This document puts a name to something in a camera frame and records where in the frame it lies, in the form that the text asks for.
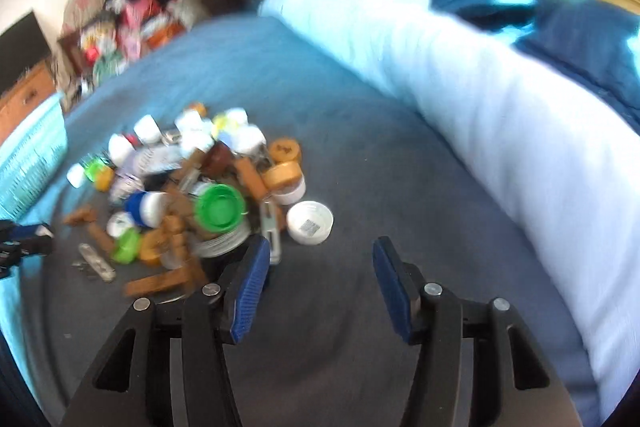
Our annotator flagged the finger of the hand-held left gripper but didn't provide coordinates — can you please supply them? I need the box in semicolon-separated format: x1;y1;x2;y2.
0;221;52;240
0;237;55;260

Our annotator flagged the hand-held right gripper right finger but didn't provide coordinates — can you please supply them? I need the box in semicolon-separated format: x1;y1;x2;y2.
372;236;583;427

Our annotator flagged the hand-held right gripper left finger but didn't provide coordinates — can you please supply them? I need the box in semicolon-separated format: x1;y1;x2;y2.
60;234;272;427

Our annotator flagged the light blue plastic basket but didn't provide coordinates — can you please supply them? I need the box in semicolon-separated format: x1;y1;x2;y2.
0;94;69;219

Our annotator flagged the large metal clip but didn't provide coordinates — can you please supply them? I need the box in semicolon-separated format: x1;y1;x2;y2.
77;243;117;282

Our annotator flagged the pile of plastic bottle caps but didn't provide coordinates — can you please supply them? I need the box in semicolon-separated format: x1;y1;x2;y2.
66;103;335;270

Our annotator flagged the wooden dresser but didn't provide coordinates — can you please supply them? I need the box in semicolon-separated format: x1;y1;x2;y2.
0;62;57;145

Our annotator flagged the black white printed packet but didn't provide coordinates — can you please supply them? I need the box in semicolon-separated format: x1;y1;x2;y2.
117;147;186;179

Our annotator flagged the blue bed sheet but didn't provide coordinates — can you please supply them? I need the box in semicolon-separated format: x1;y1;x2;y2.
0;14;601;427

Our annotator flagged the black television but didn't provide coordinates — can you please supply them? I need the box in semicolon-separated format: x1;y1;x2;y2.
0;10;52;94

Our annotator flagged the light blue rolled quilt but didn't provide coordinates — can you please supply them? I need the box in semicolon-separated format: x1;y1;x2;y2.
257;0;640;418

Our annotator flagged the dark blue quilt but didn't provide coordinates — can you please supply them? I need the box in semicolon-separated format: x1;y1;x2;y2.
515;0;640;133

